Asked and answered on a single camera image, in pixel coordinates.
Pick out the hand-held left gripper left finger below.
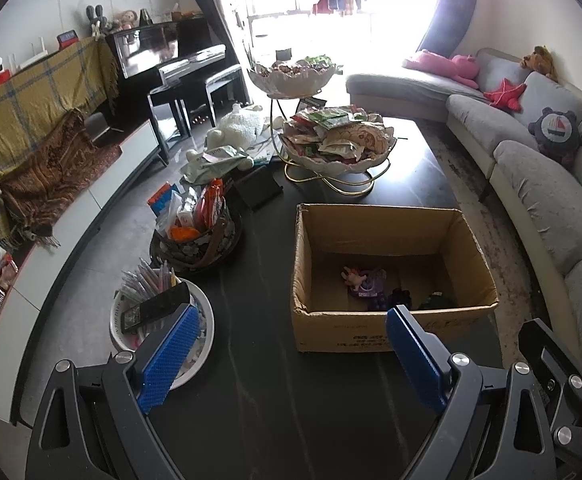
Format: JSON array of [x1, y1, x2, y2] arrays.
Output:
[[25, 304, 200, 480]]

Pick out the white low cabinet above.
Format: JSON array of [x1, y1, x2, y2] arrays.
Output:
[[0, 120, 172, 426]]

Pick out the black green round toy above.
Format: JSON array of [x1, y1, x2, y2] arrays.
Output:
[[417, 291, 459, 311]]

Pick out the grey plush rabbits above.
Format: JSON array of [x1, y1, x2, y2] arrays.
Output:
[[86, 4, 109, 38]]

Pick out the gold wire stand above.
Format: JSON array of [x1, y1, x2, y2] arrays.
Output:
[[268, 92, 389, 196]]

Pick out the large white petal bowl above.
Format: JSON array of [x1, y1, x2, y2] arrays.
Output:
[[278, 130, 399, 175]]

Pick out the dark curtain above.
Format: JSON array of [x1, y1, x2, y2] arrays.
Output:
[[178, 0, 244, 66]]

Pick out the white floral basket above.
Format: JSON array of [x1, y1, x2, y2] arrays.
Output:
[[115, 280, 206, 358]]

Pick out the red star plush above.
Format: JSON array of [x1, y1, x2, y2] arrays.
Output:
[[483, 77, 528, 113]]

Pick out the blue packet box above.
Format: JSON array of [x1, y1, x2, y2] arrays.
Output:
[[147, 185, 179, 216]]

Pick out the black piano bench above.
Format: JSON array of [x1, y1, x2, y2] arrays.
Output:
[[148, 64, 252, 141]]

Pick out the black marble desktop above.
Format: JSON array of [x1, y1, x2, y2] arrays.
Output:
[[11, 117, 566, 480]]

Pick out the white round tray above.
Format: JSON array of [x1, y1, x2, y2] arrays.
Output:
[[110, 277, 216, 392]]

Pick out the white green bag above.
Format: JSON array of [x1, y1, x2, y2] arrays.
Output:
[[180, 145, 254, 183]]

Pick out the yellow plaid blanket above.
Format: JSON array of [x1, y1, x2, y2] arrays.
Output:
[[0, 35, 119, 241]]

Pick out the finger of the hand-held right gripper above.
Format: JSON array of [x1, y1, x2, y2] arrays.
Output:
[[518, 319, 582, 461]]

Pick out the white plush toy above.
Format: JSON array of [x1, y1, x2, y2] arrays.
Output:
[[206, 104, 282, 161]]

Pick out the purple curtain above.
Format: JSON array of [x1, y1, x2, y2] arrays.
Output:
[[416, 0, 486, 53]]

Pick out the black remote control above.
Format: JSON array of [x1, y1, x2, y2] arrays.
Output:
[[123, 281, 192, 333]]

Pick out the brown plush animal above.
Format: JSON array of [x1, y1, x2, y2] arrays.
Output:
[[521, 46, 558, 81]]

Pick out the black piano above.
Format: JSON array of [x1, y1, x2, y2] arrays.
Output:
[[106, 15, 252, 136]]

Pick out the grey sofa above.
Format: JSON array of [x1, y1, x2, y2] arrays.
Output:
[[346, 47, 582, 361]]

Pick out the bunch of pens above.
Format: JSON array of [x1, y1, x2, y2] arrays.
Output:
[[121, 259, 179, 301]]

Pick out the dark floral basket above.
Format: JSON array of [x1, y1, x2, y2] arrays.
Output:
[[150, 200, 244, 273]]

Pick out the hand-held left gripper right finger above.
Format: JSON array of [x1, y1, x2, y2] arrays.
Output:
[[386, 305, 556, 480]]

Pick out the red snack packets bundle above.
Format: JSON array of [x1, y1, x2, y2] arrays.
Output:
[[193, 180, 226, 231]]

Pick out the pink plush toy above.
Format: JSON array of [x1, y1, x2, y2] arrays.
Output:
[[403, 49, 482, 88]]

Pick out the dark round ship cushion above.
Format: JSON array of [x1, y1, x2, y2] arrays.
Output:
[[527, 106, 582, 168]]

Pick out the white router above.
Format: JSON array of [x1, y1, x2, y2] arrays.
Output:
[[18, 37, 49, 68]]

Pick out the brown patterned blanket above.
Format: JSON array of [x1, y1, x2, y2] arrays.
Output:
[[0, 107, 124, 241]]

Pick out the brown cardboard box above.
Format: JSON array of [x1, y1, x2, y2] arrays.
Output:
[[291, 203, 499, 353]]

